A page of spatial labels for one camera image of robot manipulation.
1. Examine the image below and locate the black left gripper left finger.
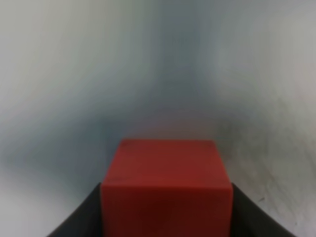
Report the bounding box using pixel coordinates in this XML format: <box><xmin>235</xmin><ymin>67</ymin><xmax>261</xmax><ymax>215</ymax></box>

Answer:
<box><xmin>48</xmin><ymin>184</ymin><xmax>103</xmax><ymax>237</ymax></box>

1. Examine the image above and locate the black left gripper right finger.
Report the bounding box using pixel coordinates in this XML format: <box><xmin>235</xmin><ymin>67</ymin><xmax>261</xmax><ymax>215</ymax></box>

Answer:
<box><xmin>230</xmin><ymin>184</ymin><xmax>294</xmax><ymax>237</ymax></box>

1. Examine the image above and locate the red cube block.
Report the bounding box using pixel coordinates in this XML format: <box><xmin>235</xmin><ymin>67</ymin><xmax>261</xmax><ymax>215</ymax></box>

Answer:
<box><xmin>101</xmin><ymin>139</ymin><xmax>233</xmax><ymax>237</ymax></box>

